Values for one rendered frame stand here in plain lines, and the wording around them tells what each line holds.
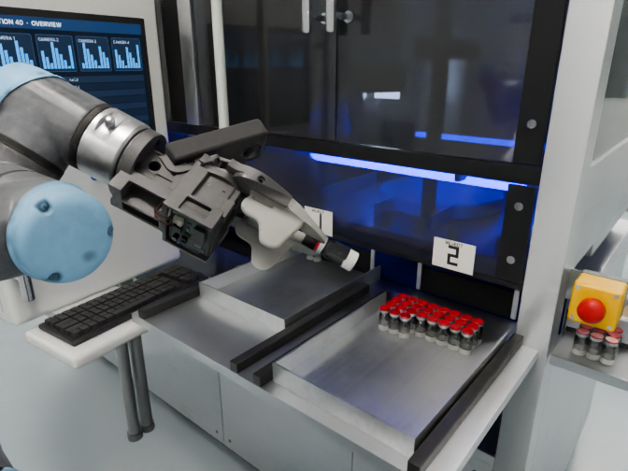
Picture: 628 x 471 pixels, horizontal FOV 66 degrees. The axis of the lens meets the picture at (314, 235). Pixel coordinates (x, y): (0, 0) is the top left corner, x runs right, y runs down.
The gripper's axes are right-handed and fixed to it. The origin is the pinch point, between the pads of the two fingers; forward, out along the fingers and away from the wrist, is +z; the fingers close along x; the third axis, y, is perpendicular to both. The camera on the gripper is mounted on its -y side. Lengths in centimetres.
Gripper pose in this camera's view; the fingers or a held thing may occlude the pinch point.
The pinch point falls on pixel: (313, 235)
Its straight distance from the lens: 51.5
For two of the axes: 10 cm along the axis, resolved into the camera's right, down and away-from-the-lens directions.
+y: -3.9, 7.3, -5.7
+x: 2.7, -5.0, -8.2
